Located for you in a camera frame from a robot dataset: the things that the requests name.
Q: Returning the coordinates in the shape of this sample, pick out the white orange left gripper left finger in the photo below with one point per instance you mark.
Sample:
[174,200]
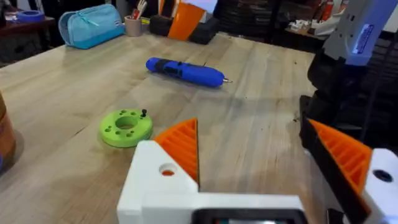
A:
[146,174]

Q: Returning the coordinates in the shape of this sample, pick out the white orange left gripper right finger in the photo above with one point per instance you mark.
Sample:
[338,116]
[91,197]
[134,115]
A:
[348,155]

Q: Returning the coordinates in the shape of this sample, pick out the small black screw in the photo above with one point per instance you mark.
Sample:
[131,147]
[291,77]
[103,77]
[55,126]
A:
[143,112]

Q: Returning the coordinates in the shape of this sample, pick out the blue electric screwdriver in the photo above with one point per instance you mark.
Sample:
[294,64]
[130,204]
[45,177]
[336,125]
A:
[189,72]

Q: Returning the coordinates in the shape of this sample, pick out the green disc with holes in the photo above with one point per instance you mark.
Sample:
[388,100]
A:
[109,129]

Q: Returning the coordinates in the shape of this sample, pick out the brown round tub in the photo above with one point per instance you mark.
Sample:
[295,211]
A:
[6,137]

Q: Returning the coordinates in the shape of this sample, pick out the beige cup with pens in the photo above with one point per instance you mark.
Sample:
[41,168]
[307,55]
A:
[133,27]

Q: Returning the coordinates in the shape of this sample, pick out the black and orange tool case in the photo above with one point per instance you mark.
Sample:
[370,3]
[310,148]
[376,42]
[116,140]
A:
[186,23]

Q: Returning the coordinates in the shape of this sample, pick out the light blue zip bag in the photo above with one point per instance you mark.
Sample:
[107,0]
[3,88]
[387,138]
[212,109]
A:
[90,26]

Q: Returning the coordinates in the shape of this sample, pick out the blue tape roll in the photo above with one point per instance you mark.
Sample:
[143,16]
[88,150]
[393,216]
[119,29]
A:
[30,16]

